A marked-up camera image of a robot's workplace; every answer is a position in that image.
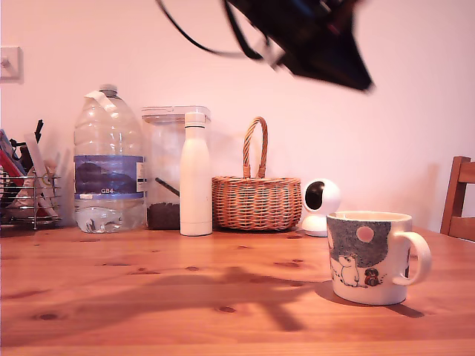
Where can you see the white insulated bottle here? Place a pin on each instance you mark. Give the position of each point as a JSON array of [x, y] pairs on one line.
[[196, 178]]

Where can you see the small white round camera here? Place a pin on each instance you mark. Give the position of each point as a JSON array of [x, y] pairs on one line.
[[321, 194]]

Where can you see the white wall switch plate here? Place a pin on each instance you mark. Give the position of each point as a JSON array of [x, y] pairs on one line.
[[11, 65]]

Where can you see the large clear water bottle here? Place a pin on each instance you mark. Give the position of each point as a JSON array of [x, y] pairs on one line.
[[107, 167]]

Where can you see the white mug with cartoon print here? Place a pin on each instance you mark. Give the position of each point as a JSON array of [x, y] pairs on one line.
[[356, 259]]

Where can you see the clear jar with lid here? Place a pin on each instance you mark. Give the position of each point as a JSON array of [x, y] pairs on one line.
[[163, 148]]

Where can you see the red packet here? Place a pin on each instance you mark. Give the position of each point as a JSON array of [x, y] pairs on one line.
[[11, 163]]

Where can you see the wooden chair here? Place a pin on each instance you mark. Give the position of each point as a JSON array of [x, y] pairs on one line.
[[458, 200]]

